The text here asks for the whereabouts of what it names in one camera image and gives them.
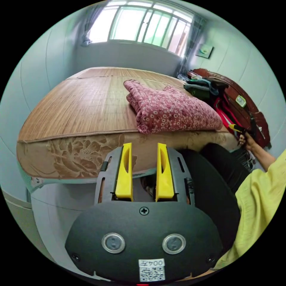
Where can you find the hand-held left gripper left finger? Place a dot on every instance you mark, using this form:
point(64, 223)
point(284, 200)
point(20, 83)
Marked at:
point(122, 178)

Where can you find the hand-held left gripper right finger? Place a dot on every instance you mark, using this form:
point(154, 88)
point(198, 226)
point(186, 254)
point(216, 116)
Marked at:
point(165, 181)

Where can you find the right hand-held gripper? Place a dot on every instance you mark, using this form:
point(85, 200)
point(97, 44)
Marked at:
point(249, 129)

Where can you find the person's right forearm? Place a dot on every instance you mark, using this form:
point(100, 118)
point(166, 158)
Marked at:
point(263, 156)

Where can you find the pink floral quilted jacket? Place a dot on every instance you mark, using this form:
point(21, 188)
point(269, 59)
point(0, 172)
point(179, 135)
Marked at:
point(169, 109)

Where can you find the person's right hand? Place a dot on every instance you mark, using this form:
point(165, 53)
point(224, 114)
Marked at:
point(245, 143)

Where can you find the small green clock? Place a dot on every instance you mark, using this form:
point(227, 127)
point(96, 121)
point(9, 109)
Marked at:
point(240, 101)

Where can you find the person's body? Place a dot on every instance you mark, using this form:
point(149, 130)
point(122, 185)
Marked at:
point(212, 183)

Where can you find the pile of clothes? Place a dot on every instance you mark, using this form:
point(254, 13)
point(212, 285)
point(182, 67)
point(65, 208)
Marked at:
point(204, 88)

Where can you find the bed with woven mat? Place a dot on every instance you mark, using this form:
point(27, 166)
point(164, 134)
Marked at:
point(78, 105)

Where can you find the grey curtain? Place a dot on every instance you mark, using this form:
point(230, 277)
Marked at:
point(190, 44)
point(89, 26)

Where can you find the dark framed wall picture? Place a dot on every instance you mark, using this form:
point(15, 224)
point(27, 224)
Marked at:
point(205, 51)

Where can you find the window with white frame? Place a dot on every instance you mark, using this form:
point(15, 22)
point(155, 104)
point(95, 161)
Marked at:
point(147, 24)

